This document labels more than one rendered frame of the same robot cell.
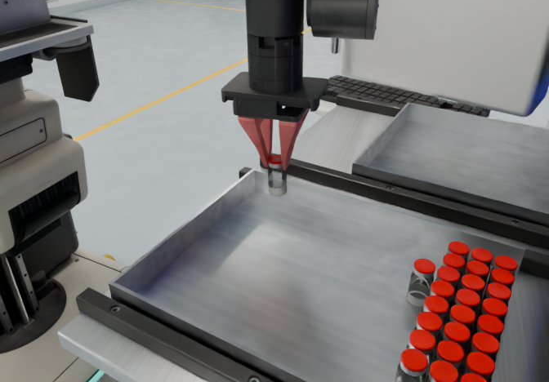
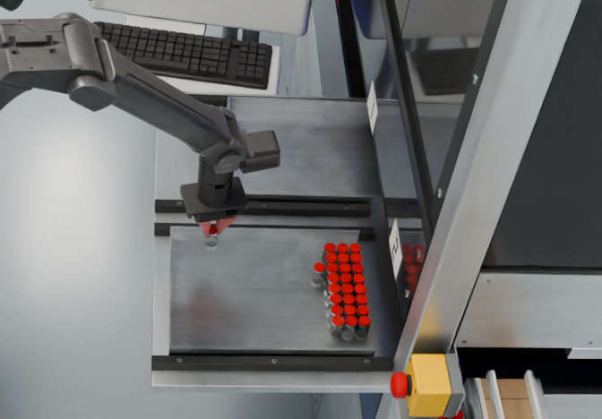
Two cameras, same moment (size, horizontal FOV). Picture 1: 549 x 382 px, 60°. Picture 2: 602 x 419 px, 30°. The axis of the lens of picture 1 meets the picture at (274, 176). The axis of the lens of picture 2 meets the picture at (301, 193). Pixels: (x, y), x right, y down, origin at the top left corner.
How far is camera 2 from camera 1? 150 cm
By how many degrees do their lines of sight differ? 36
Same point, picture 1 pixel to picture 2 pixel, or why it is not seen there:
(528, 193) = (343, 169)
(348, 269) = (271, 279)
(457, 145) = (280, 132)
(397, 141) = not seen: hidden behind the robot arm
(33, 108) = not seen: outside the picture
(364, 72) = (124, 6)
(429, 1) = not seen: outside the picture
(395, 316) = (311, 297)
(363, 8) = (273, 161)
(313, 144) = (176, 170)
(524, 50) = not seen: outside the picture
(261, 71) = (215, 199)
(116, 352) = (193, 380)
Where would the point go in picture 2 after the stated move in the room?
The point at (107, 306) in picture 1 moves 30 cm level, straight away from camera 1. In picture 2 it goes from (174, 360) to (27, 276)
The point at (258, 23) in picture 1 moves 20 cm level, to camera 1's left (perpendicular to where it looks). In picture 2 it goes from (216, 179) to (102, 225)
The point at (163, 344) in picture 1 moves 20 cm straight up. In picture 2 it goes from (220, 364) to (229, 290)
